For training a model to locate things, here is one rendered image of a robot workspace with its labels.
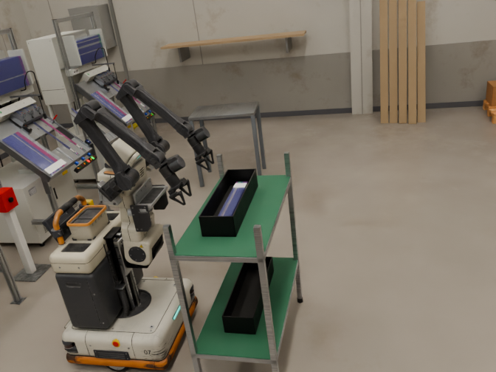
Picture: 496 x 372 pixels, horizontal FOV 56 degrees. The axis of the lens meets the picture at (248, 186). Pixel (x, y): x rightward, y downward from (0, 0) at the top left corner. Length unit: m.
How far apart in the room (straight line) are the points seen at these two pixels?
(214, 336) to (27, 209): 2.52
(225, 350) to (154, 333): 0.51
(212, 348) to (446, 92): 5.62
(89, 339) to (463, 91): 5.96
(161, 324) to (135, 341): 0.17
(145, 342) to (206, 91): 5.34
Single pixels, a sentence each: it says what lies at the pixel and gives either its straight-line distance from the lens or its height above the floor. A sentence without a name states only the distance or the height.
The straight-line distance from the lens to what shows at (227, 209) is 2.41.
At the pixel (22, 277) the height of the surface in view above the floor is 0.01.
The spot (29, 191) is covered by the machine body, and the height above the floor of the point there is 0.57.
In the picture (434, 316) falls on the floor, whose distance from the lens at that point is 3.25.
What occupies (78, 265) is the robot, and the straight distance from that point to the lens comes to 2.74.
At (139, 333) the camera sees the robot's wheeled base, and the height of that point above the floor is 0.28.
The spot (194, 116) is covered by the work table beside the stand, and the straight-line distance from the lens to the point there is 4.96.
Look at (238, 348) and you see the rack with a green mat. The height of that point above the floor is 0.35.
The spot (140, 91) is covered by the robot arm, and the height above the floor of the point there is 1.58.
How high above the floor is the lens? 2.08
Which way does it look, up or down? 24 degrees down
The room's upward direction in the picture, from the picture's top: 8 degrees counter-clockwise
